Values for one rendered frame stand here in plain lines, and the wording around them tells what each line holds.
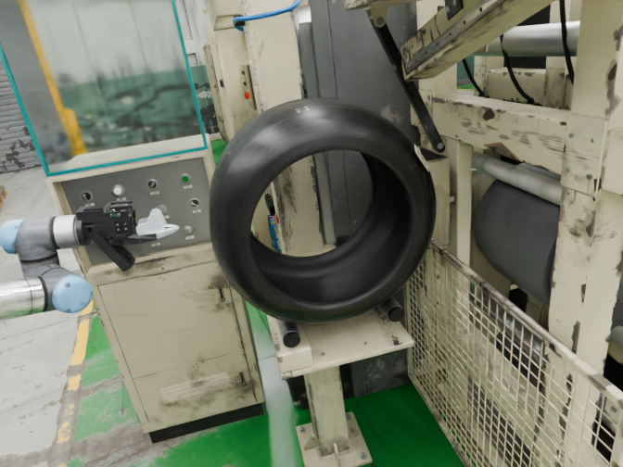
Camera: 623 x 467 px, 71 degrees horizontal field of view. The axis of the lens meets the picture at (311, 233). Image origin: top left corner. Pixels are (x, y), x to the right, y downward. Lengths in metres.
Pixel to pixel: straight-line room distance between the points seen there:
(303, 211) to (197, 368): 0.94
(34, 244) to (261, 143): 0.54
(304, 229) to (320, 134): 0.52
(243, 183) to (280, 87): 0.43
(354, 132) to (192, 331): 1.22
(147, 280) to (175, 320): 0.21
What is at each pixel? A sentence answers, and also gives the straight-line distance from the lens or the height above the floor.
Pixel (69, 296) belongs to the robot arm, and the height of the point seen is 1.17.
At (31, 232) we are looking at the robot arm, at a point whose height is 1.28.
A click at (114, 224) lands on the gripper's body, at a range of 1.08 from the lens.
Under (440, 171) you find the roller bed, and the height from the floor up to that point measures 1.16.
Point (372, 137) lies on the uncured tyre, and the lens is 0.97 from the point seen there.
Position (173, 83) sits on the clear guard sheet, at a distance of 1.63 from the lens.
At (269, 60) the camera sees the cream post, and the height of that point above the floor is 1.54.
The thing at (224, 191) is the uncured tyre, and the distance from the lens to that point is 0.97.
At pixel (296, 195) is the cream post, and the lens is 1.36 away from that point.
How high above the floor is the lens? 1.58
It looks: 24 degrees down
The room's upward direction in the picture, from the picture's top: 8 degrees counter-clockwise
